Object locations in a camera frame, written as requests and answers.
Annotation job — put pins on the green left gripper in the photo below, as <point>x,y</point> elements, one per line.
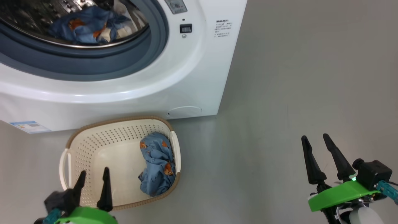
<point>87,217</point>

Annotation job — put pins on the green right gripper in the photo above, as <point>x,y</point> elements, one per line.
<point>339,196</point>

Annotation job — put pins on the blue garment with orange print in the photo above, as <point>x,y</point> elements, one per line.
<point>157,168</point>

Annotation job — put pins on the blue and white garment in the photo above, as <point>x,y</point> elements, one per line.
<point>84,29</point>

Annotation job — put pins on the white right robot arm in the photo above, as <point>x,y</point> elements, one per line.
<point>363,217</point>

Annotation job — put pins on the white front-load washing machine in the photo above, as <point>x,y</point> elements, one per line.
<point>186,77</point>

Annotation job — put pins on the perforated steel washer drum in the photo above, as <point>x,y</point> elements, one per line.
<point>28,18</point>

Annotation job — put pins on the black door latch socket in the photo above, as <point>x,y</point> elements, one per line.
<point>186,28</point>

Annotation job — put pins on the cream perforated laundry basket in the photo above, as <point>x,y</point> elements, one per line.
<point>115,161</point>

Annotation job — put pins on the blue energy label sticker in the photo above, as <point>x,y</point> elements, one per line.
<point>29,127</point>

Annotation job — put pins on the round white filter cover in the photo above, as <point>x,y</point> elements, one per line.
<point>184,112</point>

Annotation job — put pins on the printed text sticker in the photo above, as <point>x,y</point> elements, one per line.
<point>224,28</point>

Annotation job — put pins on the grey warning sticker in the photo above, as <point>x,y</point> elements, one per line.
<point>176,6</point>

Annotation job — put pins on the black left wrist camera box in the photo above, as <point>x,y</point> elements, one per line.
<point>57,199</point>

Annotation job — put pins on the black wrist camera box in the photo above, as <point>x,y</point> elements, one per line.
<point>57,199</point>
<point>373,174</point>

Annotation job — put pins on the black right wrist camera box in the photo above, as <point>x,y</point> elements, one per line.
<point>373,174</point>

